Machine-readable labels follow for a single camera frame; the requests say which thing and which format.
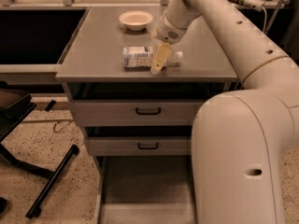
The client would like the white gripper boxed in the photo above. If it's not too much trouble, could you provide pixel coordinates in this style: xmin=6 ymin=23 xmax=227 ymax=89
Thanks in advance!
xmin=150 ymin=12 xmax=187 ymax=75

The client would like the blue labelled plastic bottle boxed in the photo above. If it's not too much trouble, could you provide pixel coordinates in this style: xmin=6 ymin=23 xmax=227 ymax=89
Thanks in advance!
xmin=123 ymin=46 xmax=183 ymax=68

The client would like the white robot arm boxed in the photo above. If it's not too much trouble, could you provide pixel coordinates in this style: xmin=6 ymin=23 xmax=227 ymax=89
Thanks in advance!
xmin=156 ymin=0 xmax=299 ymax=224

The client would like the grey drawer cabinet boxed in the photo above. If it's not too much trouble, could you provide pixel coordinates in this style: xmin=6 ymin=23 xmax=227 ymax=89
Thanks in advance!
xmin=56 ymin=5 xmax=236 ymax=224

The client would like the grey top drawer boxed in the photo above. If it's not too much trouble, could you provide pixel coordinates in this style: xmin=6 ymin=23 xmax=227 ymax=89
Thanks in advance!
xmin=69 ymin=82 xmax=224 ymax=127

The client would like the grey drawer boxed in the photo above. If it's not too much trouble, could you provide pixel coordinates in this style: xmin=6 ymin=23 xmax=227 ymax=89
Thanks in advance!
xmin=69 ymin=82 xmax=224 ymax=127
xmin=94 ymin=156 xmax=198 ymax=224
xmin=84 ymin=125 xmax=192 ymax=156

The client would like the grey middle drawer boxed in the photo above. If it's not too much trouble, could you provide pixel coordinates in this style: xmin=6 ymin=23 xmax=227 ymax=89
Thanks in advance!
xmin=84 ymin=125 xmax=192 ymax=156

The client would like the grey bottom drawer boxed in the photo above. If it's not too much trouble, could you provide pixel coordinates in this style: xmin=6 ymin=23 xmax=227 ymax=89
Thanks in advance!
xmin=94 ymin=156 xmax=198 ymax=224

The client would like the white bowl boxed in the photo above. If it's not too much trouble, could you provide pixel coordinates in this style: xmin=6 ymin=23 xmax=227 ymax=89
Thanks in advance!
xmin=119 ymin=10 xmax=153 ymax=32

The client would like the white cable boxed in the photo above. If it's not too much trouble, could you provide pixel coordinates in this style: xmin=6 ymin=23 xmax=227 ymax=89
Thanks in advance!
xmin=262 ymin=7 xmax=269 ymax=35

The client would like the grey workbench rail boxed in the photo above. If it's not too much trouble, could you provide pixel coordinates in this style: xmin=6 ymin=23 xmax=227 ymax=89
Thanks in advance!
xmin=0 ymin=64 xmax=60 ymax=85

